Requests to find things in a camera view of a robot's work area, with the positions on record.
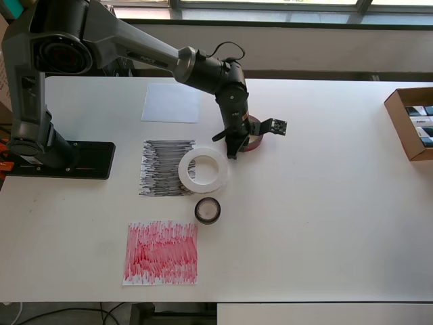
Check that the small white black carton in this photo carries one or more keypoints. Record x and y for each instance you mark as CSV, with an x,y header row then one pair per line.
x,y
428,142
421,121
429,110
426,132
414,110

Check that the red scribbled paper sheet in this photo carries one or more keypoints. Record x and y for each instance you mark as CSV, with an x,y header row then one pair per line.
x,y
159,254

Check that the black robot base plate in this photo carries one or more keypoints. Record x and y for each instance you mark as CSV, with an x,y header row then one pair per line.
x,y
94,162

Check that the white board panel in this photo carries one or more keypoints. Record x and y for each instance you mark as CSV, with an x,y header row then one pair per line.
x,y
304,316

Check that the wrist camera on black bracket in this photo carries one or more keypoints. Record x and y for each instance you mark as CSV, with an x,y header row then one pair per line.
x,y
279,126

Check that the open brown cardboard box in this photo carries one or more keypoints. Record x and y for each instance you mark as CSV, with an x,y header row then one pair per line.
x,y
395,111

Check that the orange clamp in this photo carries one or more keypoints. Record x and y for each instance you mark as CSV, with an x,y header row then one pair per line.
x,y
6,166

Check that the white tape roll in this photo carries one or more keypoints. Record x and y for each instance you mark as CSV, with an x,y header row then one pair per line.
x,y
203,188

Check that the black scribbled paper sheet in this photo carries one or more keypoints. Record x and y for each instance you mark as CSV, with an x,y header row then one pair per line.
x,y
159,169

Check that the blank white paper sheet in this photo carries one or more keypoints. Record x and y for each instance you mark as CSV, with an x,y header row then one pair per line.
x,y
169,103

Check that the red tape roll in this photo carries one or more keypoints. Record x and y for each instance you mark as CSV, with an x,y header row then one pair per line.
x,y
255,144

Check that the small black tape roll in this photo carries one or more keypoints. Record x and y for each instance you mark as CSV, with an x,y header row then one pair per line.
x,y
208,221

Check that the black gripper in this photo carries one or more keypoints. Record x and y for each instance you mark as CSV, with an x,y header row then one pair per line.
x,y
234,142

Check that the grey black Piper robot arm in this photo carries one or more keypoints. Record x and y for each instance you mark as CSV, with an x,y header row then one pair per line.
x,y
135,40

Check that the brown printed cardboard carton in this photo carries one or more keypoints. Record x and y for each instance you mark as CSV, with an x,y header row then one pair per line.
x,y
4,84

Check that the black printed product box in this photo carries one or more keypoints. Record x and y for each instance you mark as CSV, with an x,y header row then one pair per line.
x,y
108,11
118,67

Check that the teal product box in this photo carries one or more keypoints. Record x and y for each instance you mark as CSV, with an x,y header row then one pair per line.
x,y
15,8

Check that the black table frame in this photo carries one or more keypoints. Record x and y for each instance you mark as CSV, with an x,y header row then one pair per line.
x,y
142,315

